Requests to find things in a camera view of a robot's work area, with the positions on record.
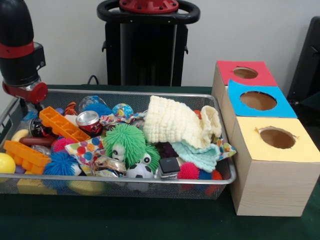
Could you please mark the yellow ball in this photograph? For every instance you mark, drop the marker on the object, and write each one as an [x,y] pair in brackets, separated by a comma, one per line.
[6,163]

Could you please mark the shallow clear mesh bin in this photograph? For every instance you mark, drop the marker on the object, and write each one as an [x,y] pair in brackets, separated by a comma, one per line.
[160,192]

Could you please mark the blue spiky ball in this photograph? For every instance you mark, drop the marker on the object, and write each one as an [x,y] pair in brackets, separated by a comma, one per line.
[60,163]

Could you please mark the blue globe ball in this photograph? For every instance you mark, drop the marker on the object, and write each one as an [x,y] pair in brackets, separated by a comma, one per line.
[121,110]

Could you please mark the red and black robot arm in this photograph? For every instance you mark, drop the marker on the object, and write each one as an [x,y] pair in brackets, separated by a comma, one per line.
[17,65]

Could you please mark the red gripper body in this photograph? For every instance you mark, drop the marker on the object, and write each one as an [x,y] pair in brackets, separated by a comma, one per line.
[37,93]

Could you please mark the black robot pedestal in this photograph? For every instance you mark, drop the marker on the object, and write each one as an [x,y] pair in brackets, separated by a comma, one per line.
[150,62]

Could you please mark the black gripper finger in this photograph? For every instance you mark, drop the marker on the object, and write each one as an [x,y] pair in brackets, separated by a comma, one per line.
[24,105]
[39,107]

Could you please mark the black and white soccer ball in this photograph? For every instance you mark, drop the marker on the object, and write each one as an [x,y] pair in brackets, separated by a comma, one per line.
[139,171]

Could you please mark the dark green table cloth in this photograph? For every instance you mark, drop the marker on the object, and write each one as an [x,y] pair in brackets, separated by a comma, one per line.
[100,220]

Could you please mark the wooden box with three holes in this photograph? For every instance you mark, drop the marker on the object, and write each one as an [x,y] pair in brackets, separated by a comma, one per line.
[270,185]

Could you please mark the crushed red soda can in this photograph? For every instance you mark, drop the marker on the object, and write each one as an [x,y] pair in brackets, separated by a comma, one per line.
[87,121]

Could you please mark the mint green cloth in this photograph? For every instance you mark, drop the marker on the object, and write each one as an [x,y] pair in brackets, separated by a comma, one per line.
[197,155]

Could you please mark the green spiky toy with eyes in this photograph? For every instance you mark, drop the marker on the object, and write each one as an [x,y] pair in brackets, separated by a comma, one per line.
[127,140]

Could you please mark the crushed clear bottle blue label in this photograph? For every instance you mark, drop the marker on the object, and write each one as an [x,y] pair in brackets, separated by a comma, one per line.
[31,115]

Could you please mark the cream knitted cloth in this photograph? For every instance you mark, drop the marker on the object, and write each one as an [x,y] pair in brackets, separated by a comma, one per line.
[170,122]

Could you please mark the orange plastic building block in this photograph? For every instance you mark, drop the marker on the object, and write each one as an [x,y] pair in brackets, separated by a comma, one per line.
[63,125]
[25,153]

